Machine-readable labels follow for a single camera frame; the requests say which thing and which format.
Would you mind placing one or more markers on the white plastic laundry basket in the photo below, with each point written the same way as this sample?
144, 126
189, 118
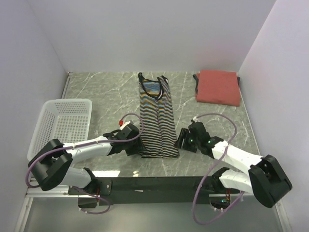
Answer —
67, 120

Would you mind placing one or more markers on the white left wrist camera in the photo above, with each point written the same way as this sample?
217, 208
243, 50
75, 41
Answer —
128, 124

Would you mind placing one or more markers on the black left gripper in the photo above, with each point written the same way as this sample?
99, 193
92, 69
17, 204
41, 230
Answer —
139, 146

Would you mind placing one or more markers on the aluminium rail frame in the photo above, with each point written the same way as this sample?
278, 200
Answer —
260, 185

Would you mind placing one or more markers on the black white striped tank top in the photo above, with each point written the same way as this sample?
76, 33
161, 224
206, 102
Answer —
156, 111

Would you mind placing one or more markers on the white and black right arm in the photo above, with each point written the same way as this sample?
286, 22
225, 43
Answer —
245, 162

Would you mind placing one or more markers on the red printed tank top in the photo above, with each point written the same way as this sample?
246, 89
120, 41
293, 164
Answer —
217, 87

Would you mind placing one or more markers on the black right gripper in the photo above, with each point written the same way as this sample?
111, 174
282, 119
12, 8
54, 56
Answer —
184, 134

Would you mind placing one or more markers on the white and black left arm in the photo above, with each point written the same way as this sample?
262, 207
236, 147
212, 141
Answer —
53, 164

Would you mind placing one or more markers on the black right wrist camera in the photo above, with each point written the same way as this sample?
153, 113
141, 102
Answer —
198, 128

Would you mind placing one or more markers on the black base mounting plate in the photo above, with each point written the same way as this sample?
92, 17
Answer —
119, 196

